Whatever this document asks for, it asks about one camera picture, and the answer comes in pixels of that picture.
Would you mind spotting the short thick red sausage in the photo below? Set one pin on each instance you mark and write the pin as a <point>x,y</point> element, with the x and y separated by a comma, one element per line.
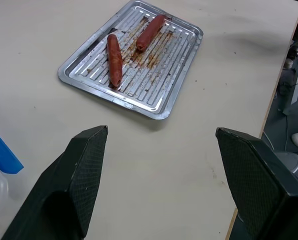
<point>150,32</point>

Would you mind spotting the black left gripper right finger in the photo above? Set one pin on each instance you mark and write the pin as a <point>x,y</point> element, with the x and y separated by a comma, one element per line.
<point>254,180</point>

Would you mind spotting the long thin red sausage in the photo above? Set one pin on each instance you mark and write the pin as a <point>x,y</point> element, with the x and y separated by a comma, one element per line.
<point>114,60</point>

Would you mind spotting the grey metal stand frame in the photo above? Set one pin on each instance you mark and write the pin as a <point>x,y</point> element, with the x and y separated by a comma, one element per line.
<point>297,85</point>

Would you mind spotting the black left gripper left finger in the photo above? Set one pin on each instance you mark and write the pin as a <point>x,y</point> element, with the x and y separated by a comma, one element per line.
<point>64,185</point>

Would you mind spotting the silver ribbed baking tray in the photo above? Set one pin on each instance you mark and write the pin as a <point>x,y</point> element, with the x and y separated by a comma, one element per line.
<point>136,60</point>

